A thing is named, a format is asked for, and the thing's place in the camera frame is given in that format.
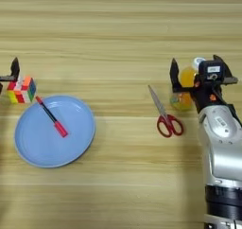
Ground multicolour Rubik's cube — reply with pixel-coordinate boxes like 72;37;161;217
6;74;38;105

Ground orange juice bottle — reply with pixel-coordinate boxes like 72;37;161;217
169;56;207;112

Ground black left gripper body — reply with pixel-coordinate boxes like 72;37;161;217
0;75;16;95

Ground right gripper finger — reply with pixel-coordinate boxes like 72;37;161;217
212;54;236;82
168;57;184;94

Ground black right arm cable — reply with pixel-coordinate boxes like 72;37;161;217
226;102;242;128

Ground red and black pen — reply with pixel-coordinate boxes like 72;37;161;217
34;96;69;139

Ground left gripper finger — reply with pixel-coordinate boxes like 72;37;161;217
9;56;21;83

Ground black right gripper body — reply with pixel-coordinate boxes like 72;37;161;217
181;76;239;115

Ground red-handled scissors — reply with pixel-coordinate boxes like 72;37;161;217
147;84;184;139

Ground blue round plate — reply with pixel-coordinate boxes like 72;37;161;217
12;94;96;169

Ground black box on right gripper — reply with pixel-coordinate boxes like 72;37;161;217
198;60;225;84

